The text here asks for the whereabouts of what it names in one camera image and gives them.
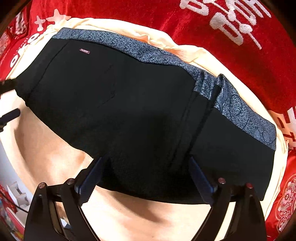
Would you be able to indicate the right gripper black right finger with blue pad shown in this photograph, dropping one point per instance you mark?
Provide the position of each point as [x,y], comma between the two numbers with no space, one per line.
[235,213]

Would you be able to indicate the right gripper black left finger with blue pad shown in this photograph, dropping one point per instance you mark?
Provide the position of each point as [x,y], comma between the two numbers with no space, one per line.
[43,220]

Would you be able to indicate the black pants grey patterned cuffs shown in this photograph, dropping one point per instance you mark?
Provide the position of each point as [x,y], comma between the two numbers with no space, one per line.
[150,113]

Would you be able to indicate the red blanket white characters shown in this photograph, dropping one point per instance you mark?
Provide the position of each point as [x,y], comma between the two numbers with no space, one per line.
[247,37]

